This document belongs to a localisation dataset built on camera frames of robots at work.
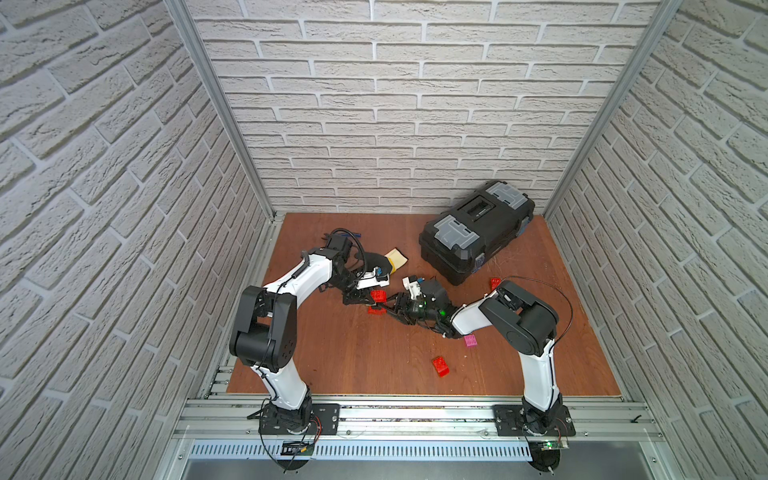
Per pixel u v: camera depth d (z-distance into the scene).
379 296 0.86
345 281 0.76
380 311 0.90
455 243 0.88
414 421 0.75
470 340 0.85
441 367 0.81
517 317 0.54
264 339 0.47
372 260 1.03
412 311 0.83
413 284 0.89
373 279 0.75
